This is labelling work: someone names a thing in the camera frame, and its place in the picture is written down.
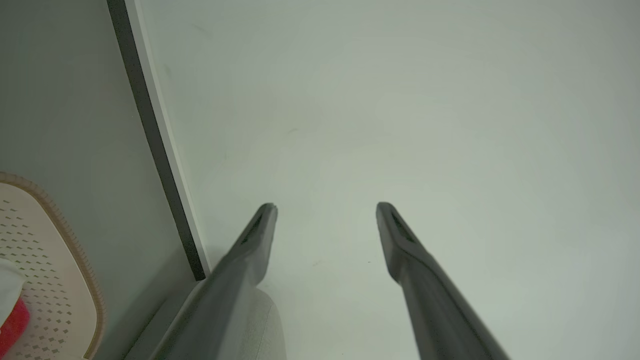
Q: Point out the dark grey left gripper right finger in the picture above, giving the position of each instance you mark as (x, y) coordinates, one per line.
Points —
(430, 295)

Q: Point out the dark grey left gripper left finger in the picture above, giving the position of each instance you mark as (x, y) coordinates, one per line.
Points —
(235, 290)

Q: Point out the red knitted garment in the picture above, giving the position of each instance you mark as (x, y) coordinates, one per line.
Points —
(12, 325)

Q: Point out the beige perforated laundry basket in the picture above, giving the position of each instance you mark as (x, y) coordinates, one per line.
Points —
(55, 280)

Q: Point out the white garment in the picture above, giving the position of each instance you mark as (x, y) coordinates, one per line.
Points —
(7, 287)

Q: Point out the black wall edge strip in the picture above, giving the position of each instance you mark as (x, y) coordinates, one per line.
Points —
(150, 130)

